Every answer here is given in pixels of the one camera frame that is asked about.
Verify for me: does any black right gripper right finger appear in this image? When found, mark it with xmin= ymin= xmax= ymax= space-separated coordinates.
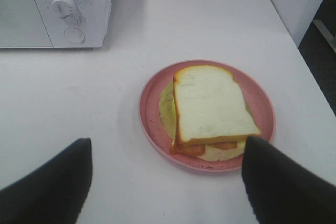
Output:
xmin=242 ymin=136 xmax=335 ymax=223

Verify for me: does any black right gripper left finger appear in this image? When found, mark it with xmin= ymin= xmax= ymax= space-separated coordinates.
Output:
xmin=1 ymin=138 xmax=92 ymax=223

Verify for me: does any sandwich with lettuce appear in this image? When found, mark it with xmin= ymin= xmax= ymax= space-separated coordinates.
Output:
xmin=159 ymin=65 xmax=261 ymax=162

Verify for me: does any pink round plate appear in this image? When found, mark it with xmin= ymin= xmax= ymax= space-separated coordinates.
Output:
xmin=139 ymin=60 xmax=276 ymax=174

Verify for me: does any round white door-release button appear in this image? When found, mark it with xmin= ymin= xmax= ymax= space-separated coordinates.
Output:
xmin=64 ymin=28 xmax=85 ymax=44

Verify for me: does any white timer knob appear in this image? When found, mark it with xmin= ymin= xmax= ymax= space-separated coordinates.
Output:
xmin=51 ymin=0 xmax=80 ymax=20

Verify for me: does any white table leg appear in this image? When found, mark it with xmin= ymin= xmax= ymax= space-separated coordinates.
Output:
xmin=313 ymin=19 xmax=335 ymax=51

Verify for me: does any white microwave oven body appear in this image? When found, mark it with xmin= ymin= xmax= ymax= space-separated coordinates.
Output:
xmin=34 ymin=0 xmax=113 ymax=48

